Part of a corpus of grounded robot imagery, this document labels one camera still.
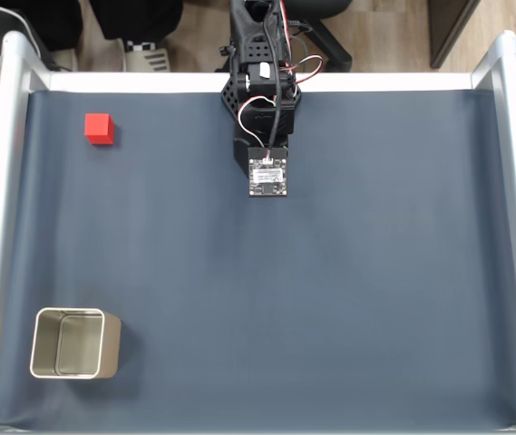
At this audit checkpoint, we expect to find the red cube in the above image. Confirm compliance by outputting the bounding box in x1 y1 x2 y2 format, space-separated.
83 112 116 147

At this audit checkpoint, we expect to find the square metal container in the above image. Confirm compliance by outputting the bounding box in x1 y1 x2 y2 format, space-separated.
29 307 122 380

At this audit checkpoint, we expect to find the black office chair base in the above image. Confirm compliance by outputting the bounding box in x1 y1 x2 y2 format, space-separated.
279 0 354 73

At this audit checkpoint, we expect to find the person's shoe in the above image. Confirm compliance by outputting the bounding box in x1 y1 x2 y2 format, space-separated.
122 38 171 73

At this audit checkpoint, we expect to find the dark blue mat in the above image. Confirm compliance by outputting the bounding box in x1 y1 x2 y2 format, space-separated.
0 88 516 431

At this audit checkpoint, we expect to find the person's leg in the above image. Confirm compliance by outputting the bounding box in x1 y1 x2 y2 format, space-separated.
89 0 185 44

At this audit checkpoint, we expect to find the dark wooden cabinet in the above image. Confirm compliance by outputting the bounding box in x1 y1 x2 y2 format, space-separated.
428 0 483 70

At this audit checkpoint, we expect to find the white red servo cable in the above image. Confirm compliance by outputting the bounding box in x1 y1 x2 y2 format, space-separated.
238 95 281 151
287 54 326 86

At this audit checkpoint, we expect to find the black camera cable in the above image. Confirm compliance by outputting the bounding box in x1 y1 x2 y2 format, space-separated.
261 0 285 150

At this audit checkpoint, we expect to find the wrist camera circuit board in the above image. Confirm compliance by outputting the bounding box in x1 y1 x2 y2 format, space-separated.
248 145 290 198

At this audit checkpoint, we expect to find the grey cable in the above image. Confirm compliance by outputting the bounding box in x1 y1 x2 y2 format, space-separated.
292 21 327 70

